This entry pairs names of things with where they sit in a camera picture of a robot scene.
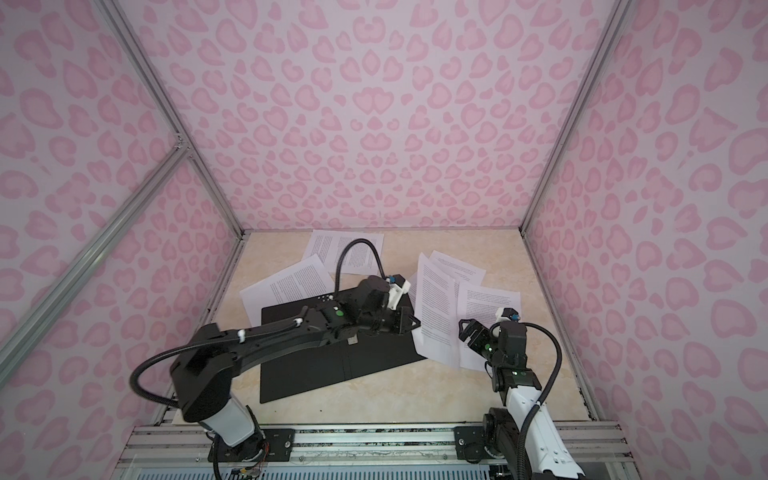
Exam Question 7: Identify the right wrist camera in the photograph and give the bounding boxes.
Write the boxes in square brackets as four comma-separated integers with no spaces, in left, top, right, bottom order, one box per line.
[495,307,520,323]

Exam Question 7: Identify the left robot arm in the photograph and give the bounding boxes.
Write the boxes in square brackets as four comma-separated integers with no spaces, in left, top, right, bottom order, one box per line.
[170,275,421,448]

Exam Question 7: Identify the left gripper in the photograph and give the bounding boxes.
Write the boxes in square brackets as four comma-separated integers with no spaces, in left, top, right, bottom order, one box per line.
[360,305,424,333]

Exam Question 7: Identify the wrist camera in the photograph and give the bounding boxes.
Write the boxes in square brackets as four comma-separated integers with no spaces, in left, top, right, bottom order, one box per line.
[495,307,520,323]
[386,275,411,310]

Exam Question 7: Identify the corner aluminium post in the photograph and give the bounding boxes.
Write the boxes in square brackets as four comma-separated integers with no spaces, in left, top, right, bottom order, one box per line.
[94,0,246,239]
[519,0,636,238]

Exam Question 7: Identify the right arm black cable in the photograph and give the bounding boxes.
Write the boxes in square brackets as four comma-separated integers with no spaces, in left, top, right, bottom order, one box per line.
[515,322,564,480]

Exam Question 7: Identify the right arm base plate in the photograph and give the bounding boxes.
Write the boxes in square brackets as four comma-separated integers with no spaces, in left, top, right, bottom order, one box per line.
[453,425,504,464]

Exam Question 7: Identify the blue folder black inside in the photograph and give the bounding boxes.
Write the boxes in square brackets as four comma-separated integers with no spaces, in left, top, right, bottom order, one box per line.
[260,288,424,404]

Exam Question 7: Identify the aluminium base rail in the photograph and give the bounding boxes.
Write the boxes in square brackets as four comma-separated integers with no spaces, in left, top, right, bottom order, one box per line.
[113,421,640,479]

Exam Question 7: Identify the back left paper sheet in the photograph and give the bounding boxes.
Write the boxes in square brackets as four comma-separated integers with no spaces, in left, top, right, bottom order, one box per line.
[301,229,385,276]

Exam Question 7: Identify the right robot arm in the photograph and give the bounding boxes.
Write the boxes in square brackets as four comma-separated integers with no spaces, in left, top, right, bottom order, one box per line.
[458,314,586,479]

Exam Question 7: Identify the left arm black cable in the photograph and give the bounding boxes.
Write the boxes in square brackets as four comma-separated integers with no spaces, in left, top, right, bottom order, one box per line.
[129,238,388,409]

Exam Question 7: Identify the diagonal aluminium frame bar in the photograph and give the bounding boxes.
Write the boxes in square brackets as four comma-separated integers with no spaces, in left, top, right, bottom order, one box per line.
[1,141,189,385]

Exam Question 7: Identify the printed paper sheet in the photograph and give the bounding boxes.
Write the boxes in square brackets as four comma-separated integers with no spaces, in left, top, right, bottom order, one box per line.
[412,254,460,369]
[239,255,334,327]
[451,281,522,372]

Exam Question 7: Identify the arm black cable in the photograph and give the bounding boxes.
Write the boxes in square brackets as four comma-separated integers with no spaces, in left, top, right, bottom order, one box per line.
[129,238,388,409]
[515,322,564,480]

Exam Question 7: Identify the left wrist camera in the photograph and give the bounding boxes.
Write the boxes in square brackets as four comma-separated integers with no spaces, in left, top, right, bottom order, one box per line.
[386,275,411,310]

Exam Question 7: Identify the left corner aluminium post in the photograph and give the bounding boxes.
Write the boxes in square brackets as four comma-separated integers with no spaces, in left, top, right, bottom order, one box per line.
[94,0,246,239]

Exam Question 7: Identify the right corner aluminium post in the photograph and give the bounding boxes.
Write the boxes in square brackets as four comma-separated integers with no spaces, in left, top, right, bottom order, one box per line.
[519,0,636,238]

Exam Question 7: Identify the centre right paper sheet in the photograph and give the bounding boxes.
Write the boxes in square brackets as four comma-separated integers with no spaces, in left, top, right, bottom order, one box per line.
[429,251,486,285]

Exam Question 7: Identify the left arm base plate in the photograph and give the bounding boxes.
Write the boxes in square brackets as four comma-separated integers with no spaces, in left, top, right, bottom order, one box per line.
[207,428,296,463]

